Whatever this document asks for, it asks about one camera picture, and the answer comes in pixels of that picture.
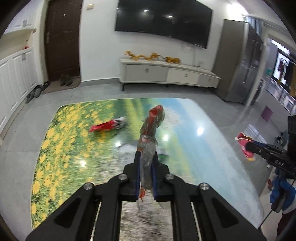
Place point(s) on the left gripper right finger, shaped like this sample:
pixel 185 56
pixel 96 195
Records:
pixel 198 212

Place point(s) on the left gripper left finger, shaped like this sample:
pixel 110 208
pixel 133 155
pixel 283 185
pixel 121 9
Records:
pixel 93 212

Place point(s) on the pink snack wrapper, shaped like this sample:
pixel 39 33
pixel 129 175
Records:
pixel 242 140

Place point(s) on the clear red wrapper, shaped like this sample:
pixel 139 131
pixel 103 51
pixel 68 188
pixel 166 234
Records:
pixel 147 147

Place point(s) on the blue white gloved right hand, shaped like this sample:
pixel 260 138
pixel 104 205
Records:
pixel 283 188

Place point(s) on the purple box on floor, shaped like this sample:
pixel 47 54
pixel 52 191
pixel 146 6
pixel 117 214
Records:
pixel 267 113

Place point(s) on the landscape print table mat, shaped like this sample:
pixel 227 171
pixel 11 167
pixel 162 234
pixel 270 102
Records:
pixel 198 212

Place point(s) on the stainless steel refrigerator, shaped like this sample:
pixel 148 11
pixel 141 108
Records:
pixel 237 60

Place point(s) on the grey slippers by cabinet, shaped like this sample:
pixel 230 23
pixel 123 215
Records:
pixel 36 92

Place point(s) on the dark shoes by door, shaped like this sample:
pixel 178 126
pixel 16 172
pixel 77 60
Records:
pixel 65 80

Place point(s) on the white grey TV cabinet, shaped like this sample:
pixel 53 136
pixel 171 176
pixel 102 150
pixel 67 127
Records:
pixel 144 71

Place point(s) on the white lower shoe cabinets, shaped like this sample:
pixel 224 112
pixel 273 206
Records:
pixel 18 79

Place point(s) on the golden dragon ornament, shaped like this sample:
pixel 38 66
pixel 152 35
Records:
pixel 152 57

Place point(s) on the dark brown entrance door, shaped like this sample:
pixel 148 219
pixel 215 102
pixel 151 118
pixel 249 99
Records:
pixel 62 38

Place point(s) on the wall mounted black television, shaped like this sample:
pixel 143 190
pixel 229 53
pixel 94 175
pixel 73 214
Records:
pixel 189 21

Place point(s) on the white upper wall cabinets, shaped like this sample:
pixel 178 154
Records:
pixel 30 17

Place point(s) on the white wall switch plate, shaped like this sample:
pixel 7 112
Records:
pixel 90 6

